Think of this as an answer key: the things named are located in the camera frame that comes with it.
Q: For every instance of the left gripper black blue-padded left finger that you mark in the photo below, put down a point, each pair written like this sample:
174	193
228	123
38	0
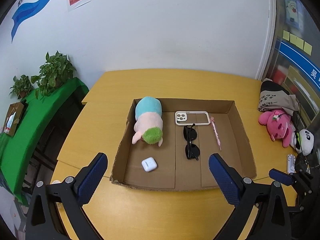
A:
43	219

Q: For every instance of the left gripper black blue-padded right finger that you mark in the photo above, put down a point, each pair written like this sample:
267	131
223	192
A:
272	220

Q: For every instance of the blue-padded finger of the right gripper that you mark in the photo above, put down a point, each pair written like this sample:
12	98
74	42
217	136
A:
281	177

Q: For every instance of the white earbuds case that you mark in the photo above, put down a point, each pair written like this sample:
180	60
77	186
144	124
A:
149	164

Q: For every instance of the pink pen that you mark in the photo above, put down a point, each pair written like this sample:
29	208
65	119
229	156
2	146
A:
212	121

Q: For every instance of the black sunglasses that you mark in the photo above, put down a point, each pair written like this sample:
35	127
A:
192	151

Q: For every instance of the white small packet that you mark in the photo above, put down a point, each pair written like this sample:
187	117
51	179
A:
291	163

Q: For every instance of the panda plush toy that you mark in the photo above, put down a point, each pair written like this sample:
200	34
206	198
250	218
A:
302	141

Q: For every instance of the green cloth covered table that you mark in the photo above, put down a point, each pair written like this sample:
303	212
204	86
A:
16	151

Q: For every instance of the grey black cloth bag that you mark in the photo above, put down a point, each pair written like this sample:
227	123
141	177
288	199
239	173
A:
274	96

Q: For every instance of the small brown cardboard box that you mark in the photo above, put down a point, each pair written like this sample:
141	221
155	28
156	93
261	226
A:
12	118

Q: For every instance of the blue pink green plush toy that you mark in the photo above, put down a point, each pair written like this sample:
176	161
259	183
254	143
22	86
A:
149	123

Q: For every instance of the shallow brown cardboard box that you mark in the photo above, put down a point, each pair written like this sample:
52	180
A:
174	171

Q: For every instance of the small potted green plant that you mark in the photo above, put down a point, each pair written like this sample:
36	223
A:
21	87

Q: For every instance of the white clear phone case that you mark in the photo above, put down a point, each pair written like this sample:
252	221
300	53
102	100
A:
188	118

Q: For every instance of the large potted green plant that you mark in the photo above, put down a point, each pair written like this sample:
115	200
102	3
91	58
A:
56	71

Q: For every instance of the yellow sticky note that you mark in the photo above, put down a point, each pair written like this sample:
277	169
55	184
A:
286	35
307	48
297	41

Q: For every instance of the cartoon sheep poster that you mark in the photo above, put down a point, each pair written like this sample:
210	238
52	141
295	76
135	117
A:
292	14

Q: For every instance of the blue wave wall decal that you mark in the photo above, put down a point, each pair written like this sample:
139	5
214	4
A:
25	11

